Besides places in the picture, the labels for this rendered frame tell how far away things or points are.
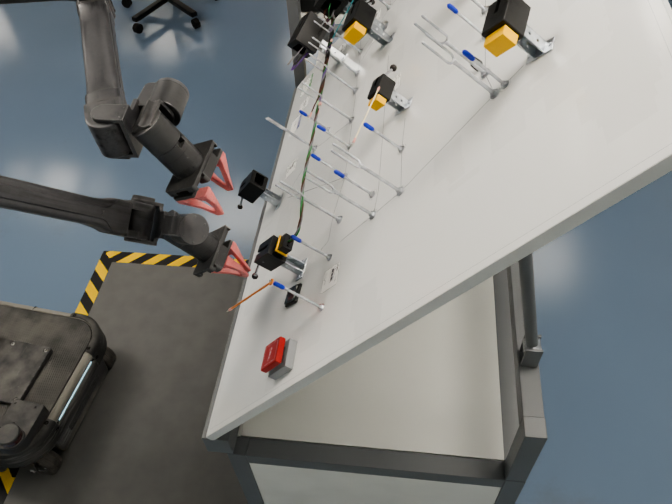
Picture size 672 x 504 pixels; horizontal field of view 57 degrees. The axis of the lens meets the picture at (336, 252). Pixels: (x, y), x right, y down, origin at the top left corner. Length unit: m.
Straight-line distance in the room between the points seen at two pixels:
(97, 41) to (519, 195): 0.78
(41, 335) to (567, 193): 1.99
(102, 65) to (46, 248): 1.96
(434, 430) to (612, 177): 0.80
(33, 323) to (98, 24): 1.42
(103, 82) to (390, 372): 0.83
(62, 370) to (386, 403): 1.26
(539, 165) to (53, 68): 3.66
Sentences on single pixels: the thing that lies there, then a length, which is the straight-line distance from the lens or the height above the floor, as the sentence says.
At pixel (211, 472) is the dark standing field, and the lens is 2.24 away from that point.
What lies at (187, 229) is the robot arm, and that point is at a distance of 1.14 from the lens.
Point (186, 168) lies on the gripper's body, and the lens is 1.04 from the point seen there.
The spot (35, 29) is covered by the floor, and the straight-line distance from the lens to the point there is 4.67.
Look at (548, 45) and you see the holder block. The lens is 0.94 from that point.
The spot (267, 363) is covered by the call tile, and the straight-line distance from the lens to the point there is 1.08.
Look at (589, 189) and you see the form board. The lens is 0.72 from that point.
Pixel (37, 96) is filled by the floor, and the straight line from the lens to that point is 4.00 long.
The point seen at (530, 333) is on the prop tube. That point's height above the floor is 1.09.
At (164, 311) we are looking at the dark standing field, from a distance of 2.61.
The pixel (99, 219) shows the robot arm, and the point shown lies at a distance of 1.14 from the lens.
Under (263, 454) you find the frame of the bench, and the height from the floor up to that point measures 0.80.
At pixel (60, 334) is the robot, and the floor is 0.24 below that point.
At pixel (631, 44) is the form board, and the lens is 0.83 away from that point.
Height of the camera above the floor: 2.03
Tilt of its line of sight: 49 degrees down
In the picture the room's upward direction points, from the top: 4 degrees counter-clockwise
